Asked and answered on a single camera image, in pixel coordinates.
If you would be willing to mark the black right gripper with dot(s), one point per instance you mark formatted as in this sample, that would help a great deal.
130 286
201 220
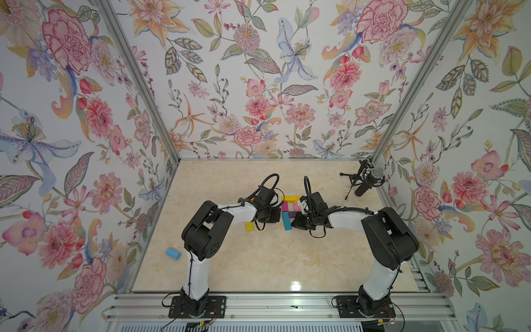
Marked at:
298 223

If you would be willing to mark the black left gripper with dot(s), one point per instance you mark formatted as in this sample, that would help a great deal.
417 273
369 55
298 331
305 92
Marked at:
276 216

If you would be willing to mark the teal long block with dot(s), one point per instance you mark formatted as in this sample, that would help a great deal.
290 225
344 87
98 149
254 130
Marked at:
286 221

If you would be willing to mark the yellow long block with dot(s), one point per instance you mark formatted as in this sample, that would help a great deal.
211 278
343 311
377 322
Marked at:
291 198

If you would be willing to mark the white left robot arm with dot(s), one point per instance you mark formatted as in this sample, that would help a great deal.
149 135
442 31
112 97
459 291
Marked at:
207 230

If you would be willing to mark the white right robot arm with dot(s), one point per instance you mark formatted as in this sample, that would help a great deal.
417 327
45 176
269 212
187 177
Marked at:
390 240

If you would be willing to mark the light blue block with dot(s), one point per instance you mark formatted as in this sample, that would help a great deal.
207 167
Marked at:
173 253

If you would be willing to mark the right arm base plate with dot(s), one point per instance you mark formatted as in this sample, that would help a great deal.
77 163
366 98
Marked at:
354 306

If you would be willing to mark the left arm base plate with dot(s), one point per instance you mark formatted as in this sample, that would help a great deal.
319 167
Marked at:
209 307

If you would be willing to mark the aluminium frame rail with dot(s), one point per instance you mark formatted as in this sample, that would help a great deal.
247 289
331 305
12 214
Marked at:
299 307

